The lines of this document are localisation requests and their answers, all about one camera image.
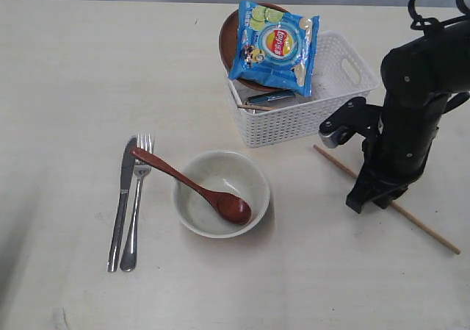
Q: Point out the red-brown wooden spoon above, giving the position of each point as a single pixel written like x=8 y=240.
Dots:
x=228 y=206

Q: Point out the silver table knife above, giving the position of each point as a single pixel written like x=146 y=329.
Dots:
x=126 y=172

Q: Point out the silver metal fork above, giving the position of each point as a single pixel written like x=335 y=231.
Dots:
x=129 y=258

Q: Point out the blue chips bag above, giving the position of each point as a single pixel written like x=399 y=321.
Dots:
x=275 y=48

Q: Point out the white perforated plastic basket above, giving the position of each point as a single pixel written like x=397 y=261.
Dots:
x=340 y=73

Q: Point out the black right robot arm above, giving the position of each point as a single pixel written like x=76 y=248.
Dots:
x=423 y=79

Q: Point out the silver foil packet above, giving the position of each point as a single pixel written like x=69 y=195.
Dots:
x=276 y=99

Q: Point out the brown wooden plate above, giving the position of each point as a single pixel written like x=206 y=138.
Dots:
x=227 y=49

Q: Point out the wooden chopstick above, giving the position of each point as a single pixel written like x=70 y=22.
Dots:
x=413 y=219
x=254 y=107

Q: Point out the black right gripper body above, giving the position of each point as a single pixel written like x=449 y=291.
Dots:
x=378 y=187

